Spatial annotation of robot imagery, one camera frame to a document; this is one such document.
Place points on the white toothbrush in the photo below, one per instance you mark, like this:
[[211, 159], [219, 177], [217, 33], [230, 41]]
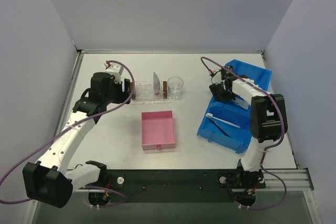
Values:
[[210, 116]]

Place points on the black-capped toothpaste tube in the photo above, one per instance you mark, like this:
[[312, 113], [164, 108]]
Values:
[[241, 103]]

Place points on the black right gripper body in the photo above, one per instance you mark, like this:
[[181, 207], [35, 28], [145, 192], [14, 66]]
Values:
[[218, 91]]

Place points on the clear textured glass tray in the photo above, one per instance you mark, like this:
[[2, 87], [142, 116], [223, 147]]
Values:
[[145, 94]]

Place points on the blue plastic bin organizer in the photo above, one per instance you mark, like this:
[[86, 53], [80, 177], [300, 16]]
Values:
[[239, 138]]

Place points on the brown wooden holder block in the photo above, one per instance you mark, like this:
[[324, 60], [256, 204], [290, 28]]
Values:
[[134, 91], [165, 90]]

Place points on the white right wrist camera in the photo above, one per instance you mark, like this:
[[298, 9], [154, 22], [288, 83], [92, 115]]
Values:
[[216, 76]]

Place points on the aluminium frame rail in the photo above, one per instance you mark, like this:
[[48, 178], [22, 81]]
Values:
[[288, 179]]

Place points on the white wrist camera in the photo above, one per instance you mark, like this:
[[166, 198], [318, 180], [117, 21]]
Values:
[[216, 76], [114, 69]]

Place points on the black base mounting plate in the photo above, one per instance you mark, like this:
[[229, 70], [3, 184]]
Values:
[[175, 185]]

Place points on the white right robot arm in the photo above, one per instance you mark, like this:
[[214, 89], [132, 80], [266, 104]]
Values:
[[268, 118]]

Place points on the pink plastic drawer box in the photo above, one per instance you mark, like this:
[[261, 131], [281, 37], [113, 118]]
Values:
[[157, 130]]

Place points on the red-capped toothpaste tube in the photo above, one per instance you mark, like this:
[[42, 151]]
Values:
[[156, 84]]

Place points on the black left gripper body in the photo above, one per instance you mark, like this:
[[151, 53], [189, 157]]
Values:
[[126, 86]]

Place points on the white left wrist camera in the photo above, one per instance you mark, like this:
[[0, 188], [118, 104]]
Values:
[[114, 69]]

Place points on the black toothbrush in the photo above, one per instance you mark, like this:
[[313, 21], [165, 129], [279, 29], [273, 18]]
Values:
[[220, 129]]

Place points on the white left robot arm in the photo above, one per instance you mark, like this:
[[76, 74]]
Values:
[[85, 114]]

